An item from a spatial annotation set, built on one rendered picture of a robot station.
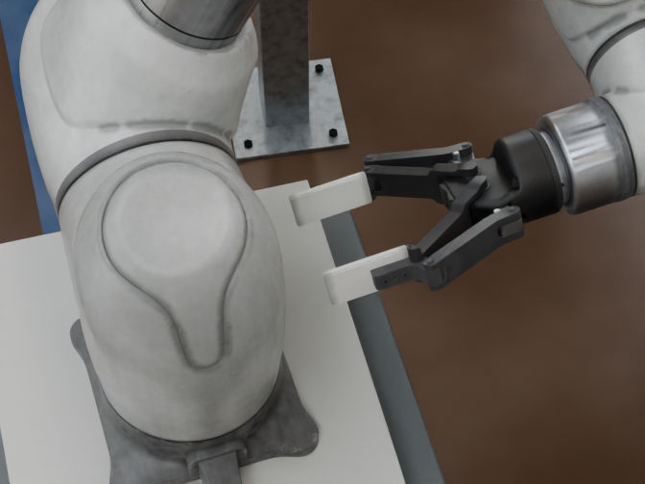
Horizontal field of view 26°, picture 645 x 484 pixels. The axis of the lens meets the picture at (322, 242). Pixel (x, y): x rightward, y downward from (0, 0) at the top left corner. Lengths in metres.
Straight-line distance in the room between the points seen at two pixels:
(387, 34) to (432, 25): 0.09
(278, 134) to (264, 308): 1.44
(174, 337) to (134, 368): 0.05
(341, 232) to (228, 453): 0.31
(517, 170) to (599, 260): 1.22
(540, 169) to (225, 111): 0.26
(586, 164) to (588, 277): 1.19
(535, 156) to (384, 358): 0.27
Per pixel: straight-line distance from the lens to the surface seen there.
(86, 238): 1.03
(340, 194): 1.22
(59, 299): 1.29
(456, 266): 1.10
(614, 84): 1.21
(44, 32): 1.18
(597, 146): 1.16
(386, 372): 1.31
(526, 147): 1.16
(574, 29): 1.25
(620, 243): 2.39
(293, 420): 1.20
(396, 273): 1.10
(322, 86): 2.53
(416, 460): 1.27
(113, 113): 1.10
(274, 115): 2.45
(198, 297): 1.00
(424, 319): 2.27
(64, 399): 1.25
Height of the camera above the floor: 1.95
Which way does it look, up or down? 56 degrees down
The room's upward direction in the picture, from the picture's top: straight up
